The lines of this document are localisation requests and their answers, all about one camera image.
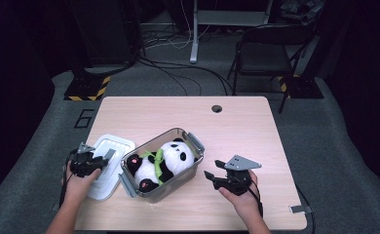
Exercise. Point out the clear plastic storage box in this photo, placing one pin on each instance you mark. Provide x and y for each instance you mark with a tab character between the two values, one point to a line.
165	191

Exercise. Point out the dark cabinet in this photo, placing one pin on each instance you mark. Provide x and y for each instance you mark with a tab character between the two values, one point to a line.
103	32

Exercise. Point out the grey tape strip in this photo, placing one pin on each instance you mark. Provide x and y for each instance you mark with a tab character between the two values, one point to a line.
300	209
55	207

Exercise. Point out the black yellow striped stand base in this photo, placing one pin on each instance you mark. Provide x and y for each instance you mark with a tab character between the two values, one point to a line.
85	88
303	87

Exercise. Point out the person's right hand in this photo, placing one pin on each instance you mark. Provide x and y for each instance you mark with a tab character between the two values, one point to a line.
243	203

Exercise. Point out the panda plush toy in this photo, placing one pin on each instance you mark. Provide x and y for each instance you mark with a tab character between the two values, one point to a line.
165	161

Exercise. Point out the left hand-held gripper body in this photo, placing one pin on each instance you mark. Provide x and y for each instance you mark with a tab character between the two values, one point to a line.
82	164

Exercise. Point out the person's left hand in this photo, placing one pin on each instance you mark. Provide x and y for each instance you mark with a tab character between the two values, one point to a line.
79	188

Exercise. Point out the black folding chair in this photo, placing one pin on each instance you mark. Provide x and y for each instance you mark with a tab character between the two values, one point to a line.
266	55

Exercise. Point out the white metal stand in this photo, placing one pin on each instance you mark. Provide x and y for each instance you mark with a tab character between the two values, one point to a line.
194	32

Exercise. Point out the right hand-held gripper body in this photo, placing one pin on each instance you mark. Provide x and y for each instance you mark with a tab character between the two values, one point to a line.
238	177

